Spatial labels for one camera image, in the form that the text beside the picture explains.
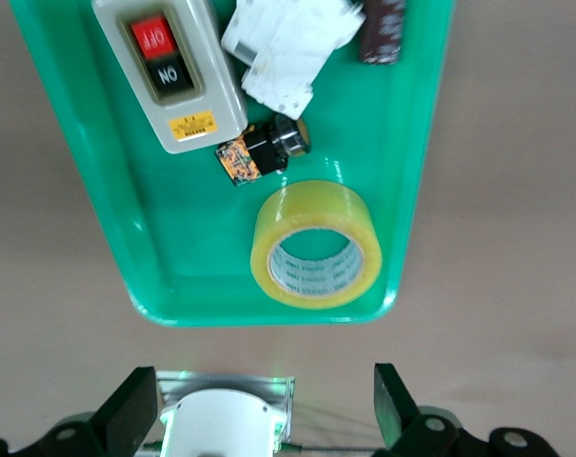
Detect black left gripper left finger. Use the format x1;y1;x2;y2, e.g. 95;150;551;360
0;366;158;457

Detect white circuit breaker block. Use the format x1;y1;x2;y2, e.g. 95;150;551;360
220;0;367;121

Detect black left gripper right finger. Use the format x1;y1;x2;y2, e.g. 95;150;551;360
374;364;560;457

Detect yellow clear packing tape roll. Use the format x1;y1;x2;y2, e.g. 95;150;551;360
249;179;384;310

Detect beige on-off switch box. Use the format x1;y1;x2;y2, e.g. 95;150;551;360
90;0;249;155

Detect green plastic tray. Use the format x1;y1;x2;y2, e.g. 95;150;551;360
9;0;455;328

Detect black push button with circuit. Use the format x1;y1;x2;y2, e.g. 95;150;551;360
214;113;312;188

